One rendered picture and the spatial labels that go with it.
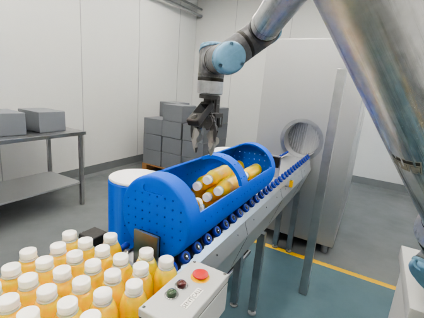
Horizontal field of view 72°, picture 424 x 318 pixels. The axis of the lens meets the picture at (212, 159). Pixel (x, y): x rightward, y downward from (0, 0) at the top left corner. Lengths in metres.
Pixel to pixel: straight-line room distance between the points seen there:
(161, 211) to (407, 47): 0.78
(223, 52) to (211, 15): 6.02
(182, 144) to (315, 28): 3.18
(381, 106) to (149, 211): 0.76
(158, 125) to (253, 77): 2.36
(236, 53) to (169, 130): 3.93
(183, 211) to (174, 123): 3.83
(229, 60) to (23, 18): 3.70
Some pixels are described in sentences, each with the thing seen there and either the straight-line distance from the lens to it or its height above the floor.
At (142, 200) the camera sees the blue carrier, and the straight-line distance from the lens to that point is 1.01.
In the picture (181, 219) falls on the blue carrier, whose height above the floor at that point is 1.12.
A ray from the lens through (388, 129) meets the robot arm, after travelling 0.47.
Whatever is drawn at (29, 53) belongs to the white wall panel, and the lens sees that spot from 4.39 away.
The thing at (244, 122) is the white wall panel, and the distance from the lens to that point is 6.33.
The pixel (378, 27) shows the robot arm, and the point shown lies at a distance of 0.41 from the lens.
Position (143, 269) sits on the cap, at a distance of 0.78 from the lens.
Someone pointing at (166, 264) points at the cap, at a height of 1.08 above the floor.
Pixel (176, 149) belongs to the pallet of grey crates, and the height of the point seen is 0.50.
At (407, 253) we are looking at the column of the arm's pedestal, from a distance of 1.06.
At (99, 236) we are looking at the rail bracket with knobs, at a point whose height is 1.00.
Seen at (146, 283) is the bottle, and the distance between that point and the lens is 0.80.
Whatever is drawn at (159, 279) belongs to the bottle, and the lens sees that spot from 0.82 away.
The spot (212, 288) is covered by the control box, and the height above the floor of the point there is 1.10.
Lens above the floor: 1.53
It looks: 14 degrees down
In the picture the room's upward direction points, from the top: 5 degrees clockwise
